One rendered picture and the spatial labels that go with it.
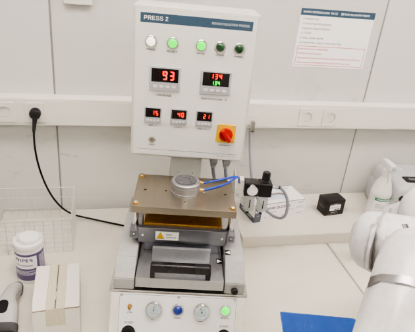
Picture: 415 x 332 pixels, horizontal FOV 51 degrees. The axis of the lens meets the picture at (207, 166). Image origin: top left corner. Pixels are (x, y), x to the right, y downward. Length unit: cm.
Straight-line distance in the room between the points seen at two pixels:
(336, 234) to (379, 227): 101
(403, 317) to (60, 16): 133
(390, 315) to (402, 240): 11
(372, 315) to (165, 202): 68
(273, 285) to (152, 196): 54
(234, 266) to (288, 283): 40
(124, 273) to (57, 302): 22
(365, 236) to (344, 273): 89
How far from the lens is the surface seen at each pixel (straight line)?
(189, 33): 119
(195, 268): 111
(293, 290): 150
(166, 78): 121
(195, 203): 116
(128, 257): 115
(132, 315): 118
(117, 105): 160
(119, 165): 174
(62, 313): 127
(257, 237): 162
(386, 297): 62
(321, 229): 175
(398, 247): 66
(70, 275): 135
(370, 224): 76
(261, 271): 154
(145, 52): 121
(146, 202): 115
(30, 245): 141
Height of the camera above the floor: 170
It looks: 26 degrees down
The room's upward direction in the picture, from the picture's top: 6 degrees clockwise
